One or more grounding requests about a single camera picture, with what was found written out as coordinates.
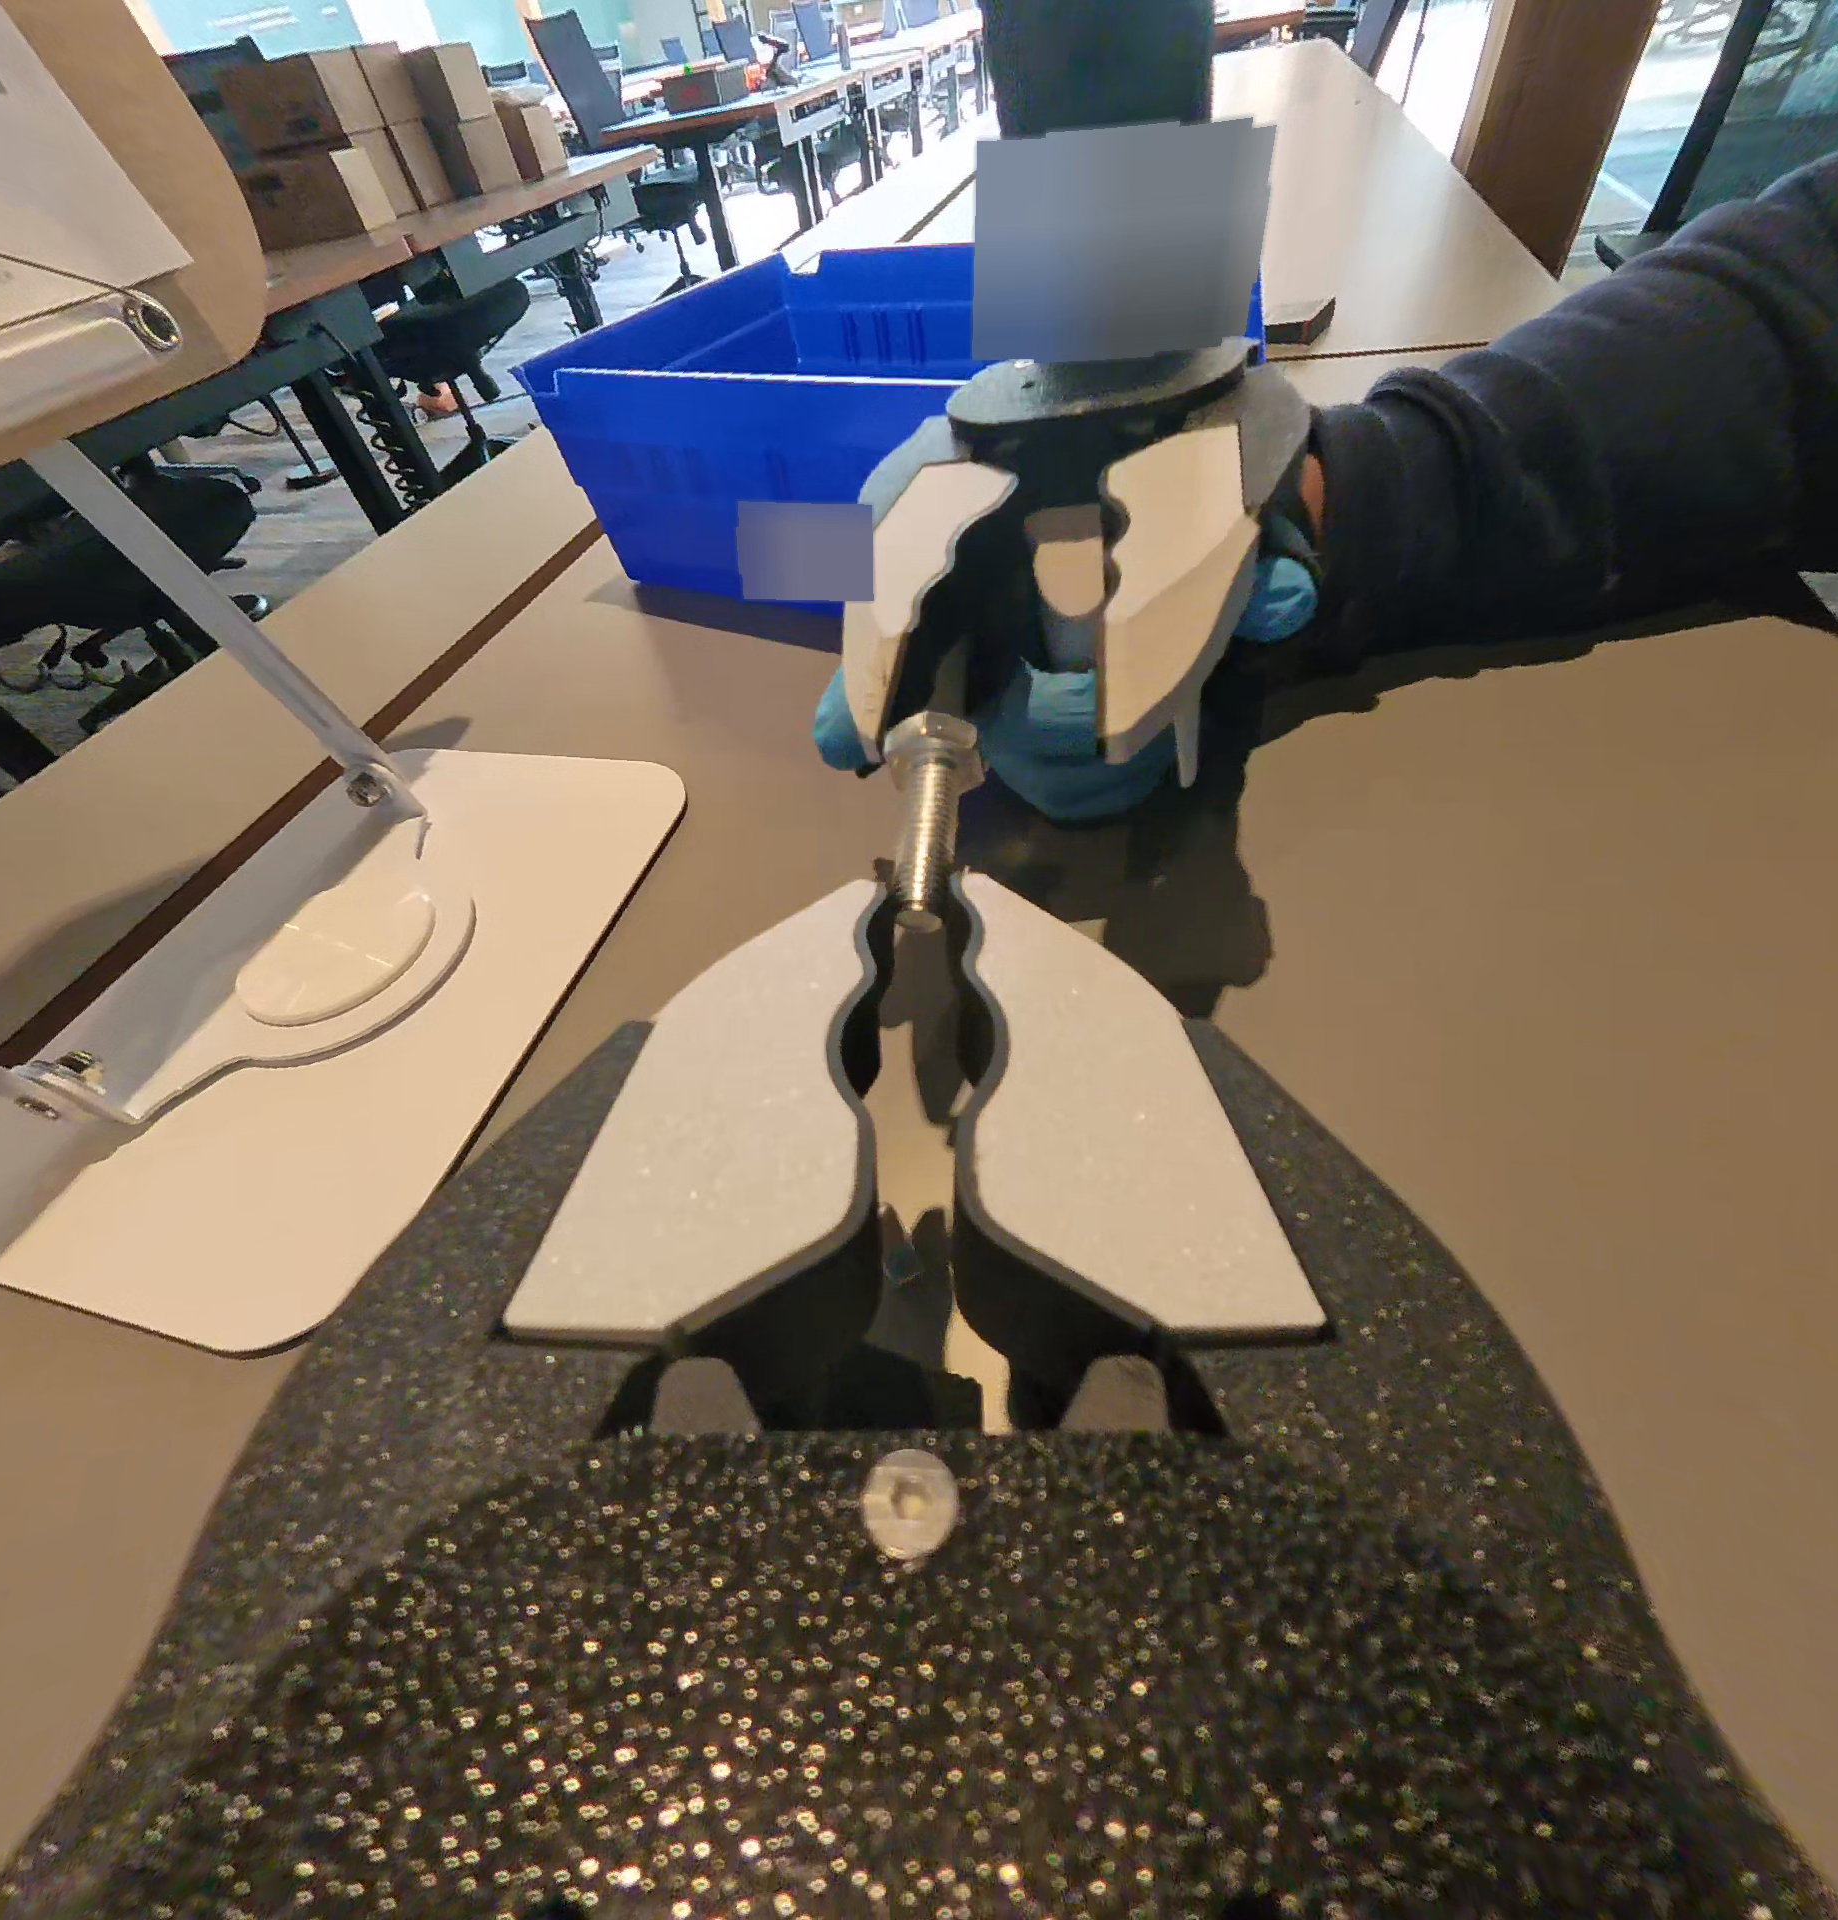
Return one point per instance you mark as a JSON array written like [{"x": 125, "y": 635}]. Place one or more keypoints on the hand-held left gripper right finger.
[{"x": 1130, "y": 1156}]

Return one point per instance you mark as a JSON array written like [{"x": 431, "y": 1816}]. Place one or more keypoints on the wide wooden column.
[{"x": 1548, "y": 121}]

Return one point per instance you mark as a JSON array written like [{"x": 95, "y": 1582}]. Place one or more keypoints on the person's right hand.
[{"x": 1069, "y": 752}]

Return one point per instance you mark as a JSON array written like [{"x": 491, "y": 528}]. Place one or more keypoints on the desk under cardboard boxes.
[{"x": 529, "y": 202}]

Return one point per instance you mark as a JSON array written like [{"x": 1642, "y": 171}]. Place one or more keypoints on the brown box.
[{"x": 701, "y": 91}]

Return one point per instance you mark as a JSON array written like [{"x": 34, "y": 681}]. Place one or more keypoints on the black office chair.
[
  {"x": 454, "y": 323},
  {"x": 110, "y": 526},
  {"x": 575, "y": 68}
]

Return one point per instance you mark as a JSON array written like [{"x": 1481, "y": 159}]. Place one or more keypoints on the silver hex bolt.
[{"x": 925, "y": 827}]

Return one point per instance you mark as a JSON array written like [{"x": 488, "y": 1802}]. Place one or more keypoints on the blue plastic bin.
[{"x": 680, "y": 437}]

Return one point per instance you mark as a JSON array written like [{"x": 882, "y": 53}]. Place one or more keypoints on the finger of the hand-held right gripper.
[
  {"x": 910, "y": 557},
  {"x": 1181, "y": 557}
]

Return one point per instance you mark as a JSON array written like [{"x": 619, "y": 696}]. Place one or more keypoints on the wooden sign board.
[{"x": 185, "y": 136}]

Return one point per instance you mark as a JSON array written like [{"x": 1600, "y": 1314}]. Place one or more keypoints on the long row of desks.
[{"x": 799, "y": 109}]

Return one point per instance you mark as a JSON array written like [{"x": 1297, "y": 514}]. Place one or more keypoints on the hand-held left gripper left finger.
[{"x": 709, "y": 1141}]

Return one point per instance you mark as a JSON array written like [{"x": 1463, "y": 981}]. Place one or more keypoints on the stack of cardboard boxes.
[{"x": 319, "y": 106}]

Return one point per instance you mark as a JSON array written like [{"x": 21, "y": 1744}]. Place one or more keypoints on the white paper sheet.
[{"x": 19, "y": 197}]

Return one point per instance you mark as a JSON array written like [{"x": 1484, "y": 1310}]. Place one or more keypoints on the white sign stand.
[{"x": 409, "y": 1081}]

